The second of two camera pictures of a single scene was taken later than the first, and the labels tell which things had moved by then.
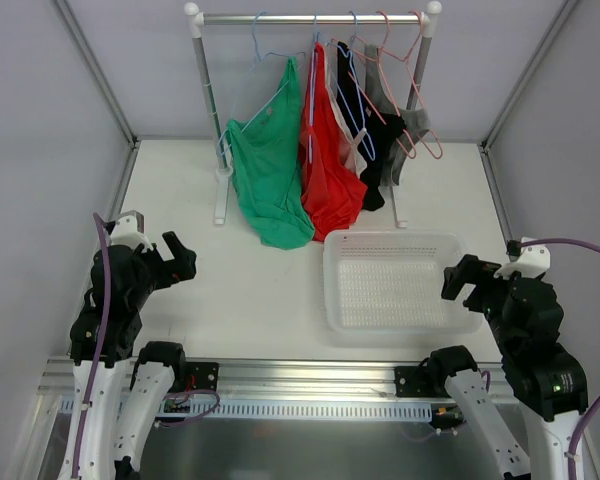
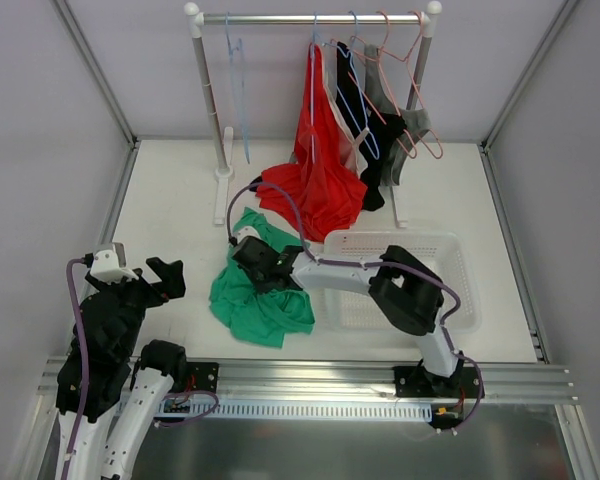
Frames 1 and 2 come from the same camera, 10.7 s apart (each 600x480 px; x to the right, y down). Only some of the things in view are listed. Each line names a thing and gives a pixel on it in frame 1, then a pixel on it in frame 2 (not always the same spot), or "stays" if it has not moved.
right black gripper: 478,279 to 253,261
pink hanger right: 405,59 stays
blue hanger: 269,74 to 237,65
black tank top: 377,133 stays
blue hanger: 312,88 stays
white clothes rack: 199,20 stays
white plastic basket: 382,284 stays
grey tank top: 383,98 stays
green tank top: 266,159 to 260,318
